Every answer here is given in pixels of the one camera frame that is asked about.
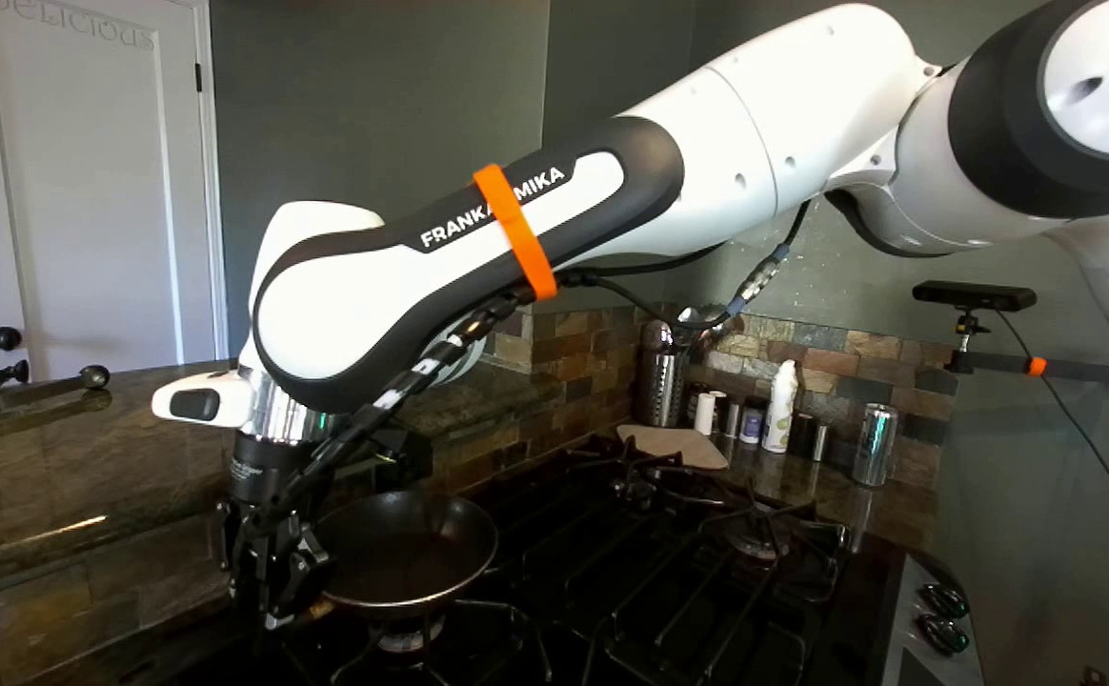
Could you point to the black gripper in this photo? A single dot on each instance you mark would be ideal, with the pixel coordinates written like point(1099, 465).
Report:
point(273, 480)

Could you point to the dark non-stick frying pan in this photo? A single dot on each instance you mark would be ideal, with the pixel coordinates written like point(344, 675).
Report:
point(412, 548)

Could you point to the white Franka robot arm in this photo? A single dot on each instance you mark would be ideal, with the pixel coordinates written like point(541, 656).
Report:
point(730, 167)

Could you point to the black door knob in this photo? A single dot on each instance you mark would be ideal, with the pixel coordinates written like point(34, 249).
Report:
point(7, 338)

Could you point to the black gas stove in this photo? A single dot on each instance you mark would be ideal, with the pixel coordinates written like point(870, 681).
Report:
point(652, 572)

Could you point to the white panel door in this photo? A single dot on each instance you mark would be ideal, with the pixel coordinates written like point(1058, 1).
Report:
point(91, 192)

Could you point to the beige quilted pot holder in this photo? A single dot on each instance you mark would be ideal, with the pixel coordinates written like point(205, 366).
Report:
point(676, 442)

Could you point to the small white shaker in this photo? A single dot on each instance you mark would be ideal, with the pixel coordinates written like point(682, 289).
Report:
point(706, 414)

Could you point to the metal ladle in canister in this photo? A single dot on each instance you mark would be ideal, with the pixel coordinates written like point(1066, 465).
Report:
point(697, 325)

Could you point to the small dark jar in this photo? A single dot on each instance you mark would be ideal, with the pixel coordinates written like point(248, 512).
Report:
point(753, 426)

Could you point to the white plastic bottle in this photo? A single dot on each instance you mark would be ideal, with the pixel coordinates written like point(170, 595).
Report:
point(779, 411)

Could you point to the small black shaker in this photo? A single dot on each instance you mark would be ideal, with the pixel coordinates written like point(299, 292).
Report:
point(811, 441)

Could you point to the silver drink can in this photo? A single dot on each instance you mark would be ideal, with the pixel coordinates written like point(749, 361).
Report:
point(877, 442)

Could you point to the black stove knob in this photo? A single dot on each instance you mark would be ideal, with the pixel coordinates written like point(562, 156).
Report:
point(947, 595)
point(945, 635)

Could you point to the black stereo camera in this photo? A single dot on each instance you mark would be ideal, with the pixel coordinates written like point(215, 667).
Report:
point(972, 296)

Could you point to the camera mount arm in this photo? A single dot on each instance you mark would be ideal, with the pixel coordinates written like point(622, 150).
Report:
point(1035, 366)

